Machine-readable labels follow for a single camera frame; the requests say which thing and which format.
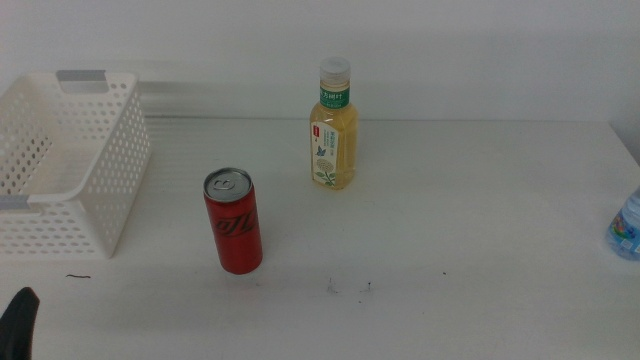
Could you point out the red soda can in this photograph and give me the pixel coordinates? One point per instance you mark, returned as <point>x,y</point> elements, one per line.
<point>234,230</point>

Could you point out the yellow tea bottle green label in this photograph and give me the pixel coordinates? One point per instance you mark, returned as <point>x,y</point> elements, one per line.
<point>340,145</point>

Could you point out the clear water bottle blue cap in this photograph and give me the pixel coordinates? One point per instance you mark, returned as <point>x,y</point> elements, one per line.
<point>627,230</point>

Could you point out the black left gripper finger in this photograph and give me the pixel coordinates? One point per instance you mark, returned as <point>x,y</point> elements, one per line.
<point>17,325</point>

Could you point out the white perforated plastic basket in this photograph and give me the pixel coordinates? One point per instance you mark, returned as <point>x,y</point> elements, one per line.
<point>117,165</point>

